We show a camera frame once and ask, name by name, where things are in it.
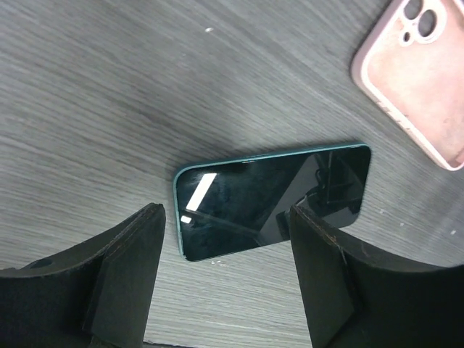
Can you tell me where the pink phone case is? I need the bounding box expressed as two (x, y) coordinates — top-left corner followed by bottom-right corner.
(351, 1), (463, 171)

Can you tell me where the dark green phone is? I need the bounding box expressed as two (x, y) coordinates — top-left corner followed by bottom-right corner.
(173, 143), (372, 262)

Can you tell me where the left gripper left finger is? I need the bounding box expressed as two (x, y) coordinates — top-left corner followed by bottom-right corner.
(1, 203), (166, 347)

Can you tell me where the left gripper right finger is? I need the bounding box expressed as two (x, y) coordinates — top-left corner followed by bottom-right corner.
(290, 206), (463, 347)

